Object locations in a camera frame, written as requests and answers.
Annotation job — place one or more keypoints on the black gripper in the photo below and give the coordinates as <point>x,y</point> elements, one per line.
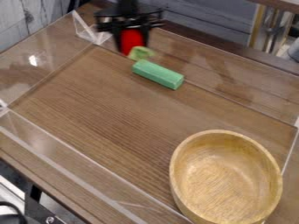
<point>147,18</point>

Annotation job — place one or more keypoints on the red knitted strawberry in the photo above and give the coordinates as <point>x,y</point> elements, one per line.
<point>132,45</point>

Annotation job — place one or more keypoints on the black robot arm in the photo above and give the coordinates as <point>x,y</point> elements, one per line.
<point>127,7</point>

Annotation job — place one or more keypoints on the green rectangular block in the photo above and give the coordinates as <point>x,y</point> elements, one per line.
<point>158,74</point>

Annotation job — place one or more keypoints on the wooden bowl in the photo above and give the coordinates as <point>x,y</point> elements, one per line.
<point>224,178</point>

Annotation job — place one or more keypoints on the clear acrylic corner bracket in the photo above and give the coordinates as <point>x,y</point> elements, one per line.
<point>87,31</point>

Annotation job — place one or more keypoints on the gold metal chair frame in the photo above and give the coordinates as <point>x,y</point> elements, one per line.
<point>270,29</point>

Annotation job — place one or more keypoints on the clear acrylic front wall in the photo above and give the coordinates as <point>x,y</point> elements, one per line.
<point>102,155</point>

